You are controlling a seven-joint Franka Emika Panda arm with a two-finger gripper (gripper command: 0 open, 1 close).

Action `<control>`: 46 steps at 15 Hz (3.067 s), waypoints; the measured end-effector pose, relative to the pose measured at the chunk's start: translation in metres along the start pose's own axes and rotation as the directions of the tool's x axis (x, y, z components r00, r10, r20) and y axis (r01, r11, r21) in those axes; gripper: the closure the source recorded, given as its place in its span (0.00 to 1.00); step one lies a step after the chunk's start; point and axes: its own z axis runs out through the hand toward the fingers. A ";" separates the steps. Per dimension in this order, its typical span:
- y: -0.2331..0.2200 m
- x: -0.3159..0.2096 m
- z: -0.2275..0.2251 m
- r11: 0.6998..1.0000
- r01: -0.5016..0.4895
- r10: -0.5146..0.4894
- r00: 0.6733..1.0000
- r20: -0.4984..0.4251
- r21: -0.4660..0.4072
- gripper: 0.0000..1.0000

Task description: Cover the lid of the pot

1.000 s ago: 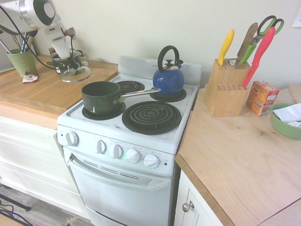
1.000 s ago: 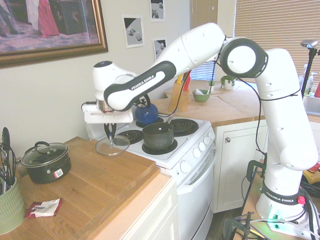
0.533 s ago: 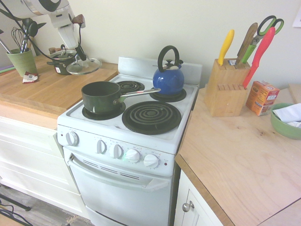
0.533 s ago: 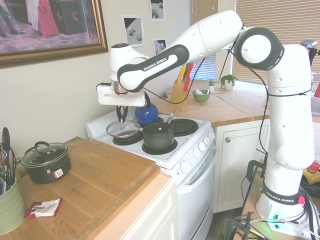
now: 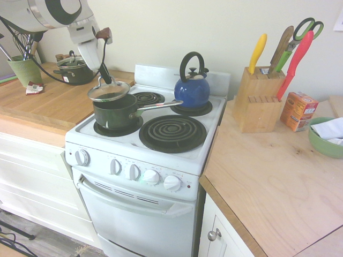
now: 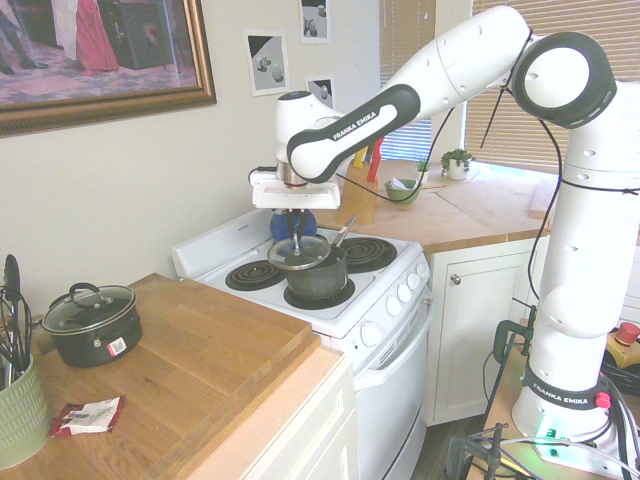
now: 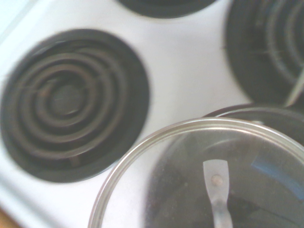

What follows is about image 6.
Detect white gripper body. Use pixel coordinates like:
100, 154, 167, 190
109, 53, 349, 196
251, 181, 343, 211

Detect glass saucepan lid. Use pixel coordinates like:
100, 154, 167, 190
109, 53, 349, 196
266, 234, 333, 272

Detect potted plant in white pot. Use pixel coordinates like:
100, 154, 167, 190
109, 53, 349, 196
439, 147, 477, 182

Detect glass stock pot lid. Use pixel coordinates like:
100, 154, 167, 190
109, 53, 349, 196
41, 282, 138, 336

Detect black stock pot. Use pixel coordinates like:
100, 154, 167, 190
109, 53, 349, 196
41, 282, 144, 369

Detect wooden knife block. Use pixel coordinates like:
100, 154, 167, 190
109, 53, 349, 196
335, 164, 380, 226

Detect small black coil burner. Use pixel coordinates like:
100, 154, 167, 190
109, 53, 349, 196
224, 259, 289, 292

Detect large black coil burner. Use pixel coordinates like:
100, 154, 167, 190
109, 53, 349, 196
337, 236, 398, 274

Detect black burner under saucepan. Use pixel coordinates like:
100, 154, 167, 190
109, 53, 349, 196
282, 276, 357, 312

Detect green bowl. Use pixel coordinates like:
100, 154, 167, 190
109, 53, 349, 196
383, 178, 421, 205

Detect large white stove knob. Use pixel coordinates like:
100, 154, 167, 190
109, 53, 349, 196
359, 321, 382, 348

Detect wooden butcher block board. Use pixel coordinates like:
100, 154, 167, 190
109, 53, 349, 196
33, 272, 322, 480

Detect white electric stove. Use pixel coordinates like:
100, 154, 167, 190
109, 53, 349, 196
171, 208, 433, 480

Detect white cabinet under butcher block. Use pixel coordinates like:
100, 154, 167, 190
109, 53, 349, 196
238, 348, 359, 480

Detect white cabinet with metal knob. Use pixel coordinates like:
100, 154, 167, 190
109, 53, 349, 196
424, 234, 552, 427

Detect green table clamp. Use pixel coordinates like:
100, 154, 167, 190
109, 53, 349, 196
493, 305, 539, 362

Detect gold framed painting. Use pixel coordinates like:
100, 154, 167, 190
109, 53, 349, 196
0, 0, 219, 139

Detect dark table clamp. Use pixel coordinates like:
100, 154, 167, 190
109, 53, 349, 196
445, 422, 507, 480

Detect wooden window blinds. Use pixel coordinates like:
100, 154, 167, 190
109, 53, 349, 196
378, 0, 640, 177

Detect red and white packet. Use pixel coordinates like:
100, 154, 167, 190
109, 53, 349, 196
47, 395, 126, 439

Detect black kitchen utensils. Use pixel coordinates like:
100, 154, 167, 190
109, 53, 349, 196
0, 253, 37, 377

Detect green ribbed utensil holder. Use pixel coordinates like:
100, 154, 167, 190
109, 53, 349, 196
0, 349, 51, 472

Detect red emergency stop button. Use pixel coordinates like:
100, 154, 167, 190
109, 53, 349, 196
606, 321, 640, 352

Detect blue kettle with black handle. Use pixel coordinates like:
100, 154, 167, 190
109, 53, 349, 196
269, 209, 318, 242

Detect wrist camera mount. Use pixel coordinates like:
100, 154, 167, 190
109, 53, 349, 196
249, 168, 282, 188

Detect dark saucepan with steel handle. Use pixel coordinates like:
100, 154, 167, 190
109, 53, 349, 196
285, 215, 359, 301

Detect red handled knife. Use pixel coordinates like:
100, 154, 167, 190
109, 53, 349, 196
365, 137, 386, 184

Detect small grey wall photo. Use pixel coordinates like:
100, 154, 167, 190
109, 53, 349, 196
299, 0, 332, 45
304, 74, 336, 109

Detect large grey wall photo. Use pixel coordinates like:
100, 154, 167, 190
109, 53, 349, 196
242, 29, 291, 98

